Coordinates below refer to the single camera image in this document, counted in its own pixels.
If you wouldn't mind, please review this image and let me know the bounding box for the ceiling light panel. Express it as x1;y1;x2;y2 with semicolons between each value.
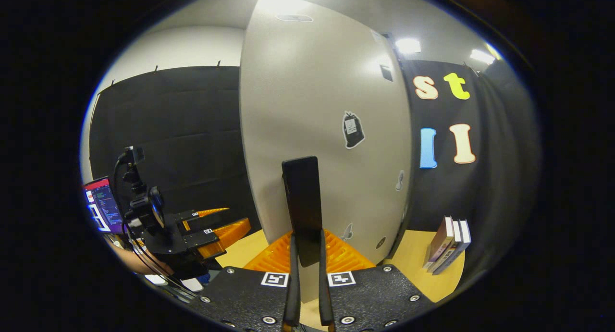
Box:
470;48;496;65
394;37;422;55

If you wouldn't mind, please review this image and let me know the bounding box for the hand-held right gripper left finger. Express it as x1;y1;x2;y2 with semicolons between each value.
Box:
190;231;302;332

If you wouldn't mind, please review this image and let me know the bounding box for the black cabinet door handle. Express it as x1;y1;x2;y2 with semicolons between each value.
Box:
282;156;324;268

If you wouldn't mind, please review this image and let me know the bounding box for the hardcover book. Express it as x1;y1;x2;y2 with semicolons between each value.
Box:
431;220;463;274
434;220;473;276
422;216;455;271

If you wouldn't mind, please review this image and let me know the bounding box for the grey cabinet door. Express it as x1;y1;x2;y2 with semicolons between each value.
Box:
239;0;414;305

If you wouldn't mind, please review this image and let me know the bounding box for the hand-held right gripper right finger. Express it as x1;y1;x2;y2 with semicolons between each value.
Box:
318;229;436;332

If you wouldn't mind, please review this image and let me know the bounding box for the black backdrop cloth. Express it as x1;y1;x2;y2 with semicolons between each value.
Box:
88;58;542;284

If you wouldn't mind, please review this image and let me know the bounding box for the laptop screen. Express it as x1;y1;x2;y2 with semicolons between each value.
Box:
82;177;127;235

